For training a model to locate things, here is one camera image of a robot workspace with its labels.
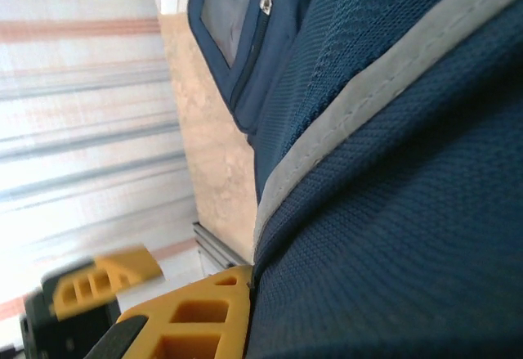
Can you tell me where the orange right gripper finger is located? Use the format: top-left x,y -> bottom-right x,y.
83,264 -> 255,359

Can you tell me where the navy blue backpack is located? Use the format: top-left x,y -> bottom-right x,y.
186,0 -> 523,359

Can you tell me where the aluminium rail frame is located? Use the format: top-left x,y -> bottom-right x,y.
191,219 -> 253,280

